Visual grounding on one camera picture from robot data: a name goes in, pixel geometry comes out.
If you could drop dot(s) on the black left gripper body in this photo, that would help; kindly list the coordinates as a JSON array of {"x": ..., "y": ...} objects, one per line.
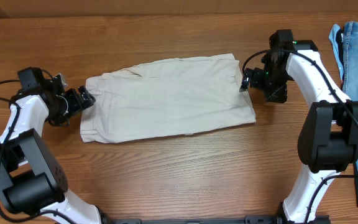
[{"x": 70, "y": 104}]

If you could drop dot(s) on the beige cotton shorts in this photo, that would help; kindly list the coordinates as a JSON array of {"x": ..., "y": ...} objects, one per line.
[{"x": 176, "y": 96}]

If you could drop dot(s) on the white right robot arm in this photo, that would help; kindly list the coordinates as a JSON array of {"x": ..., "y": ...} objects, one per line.
[{"x": 328, "y": 140}]

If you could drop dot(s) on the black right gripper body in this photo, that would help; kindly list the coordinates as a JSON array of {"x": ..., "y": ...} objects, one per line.
[{"x": 273, "y": 81}]

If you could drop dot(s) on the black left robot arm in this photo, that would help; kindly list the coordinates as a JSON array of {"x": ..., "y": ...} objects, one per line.
[{"x": 32, "y": 182}]

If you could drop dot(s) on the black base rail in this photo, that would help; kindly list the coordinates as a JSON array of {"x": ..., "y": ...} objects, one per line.
[{"x": 191, "y": 220}]

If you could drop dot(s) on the light blue garment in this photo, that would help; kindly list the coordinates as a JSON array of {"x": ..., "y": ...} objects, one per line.
[{"x": 336, "y": 39}]

